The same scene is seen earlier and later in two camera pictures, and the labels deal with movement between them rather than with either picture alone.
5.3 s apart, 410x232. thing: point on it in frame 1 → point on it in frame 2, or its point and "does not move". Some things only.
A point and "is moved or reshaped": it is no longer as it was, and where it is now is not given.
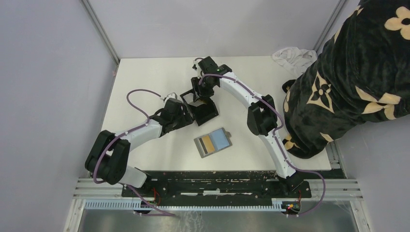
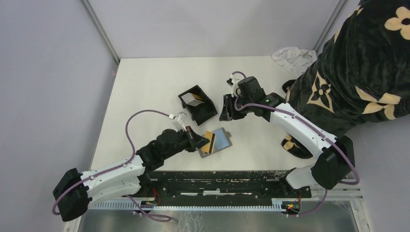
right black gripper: [197, 91] → [228, 111]
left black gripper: [186, 119] → [195, 140]
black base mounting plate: [227, 184] does not move
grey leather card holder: [215, 141] does not move
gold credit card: [208, 143] is moved or reshaped
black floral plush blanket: [362, 76] does not move
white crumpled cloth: [297, 60] does not move
